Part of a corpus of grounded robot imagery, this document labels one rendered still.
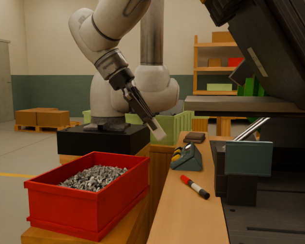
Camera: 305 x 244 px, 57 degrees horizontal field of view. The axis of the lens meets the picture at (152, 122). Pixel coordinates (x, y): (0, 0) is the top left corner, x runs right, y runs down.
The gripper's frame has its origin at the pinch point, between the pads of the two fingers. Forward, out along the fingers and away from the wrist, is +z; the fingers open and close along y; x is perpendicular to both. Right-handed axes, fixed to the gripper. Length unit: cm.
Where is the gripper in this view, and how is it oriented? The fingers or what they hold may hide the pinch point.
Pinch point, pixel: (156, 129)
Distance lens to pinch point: 85.7
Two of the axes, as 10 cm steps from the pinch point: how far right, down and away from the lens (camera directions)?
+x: 8.1, -5.5, -2.1
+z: 5.7, 8.2, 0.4
